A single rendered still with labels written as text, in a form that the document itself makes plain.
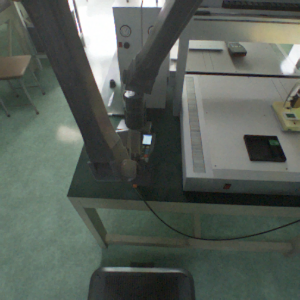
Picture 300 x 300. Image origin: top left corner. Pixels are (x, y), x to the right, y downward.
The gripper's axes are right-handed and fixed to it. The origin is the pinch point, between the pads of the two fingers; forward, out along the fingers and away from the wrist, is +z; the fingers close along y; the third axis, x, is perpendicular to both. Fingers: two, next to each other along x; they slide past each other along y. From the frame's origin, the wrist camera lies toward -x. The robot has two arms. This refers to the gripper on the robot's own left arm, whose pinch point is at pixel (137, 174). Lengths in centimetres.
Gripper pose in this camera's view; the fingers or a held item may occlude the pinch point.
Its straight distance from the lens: 71.3
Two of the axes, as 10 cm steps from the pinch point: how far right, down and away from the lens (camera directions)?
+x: -1.0, 9.8, -1.6
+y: -9.9, -0.9, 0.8
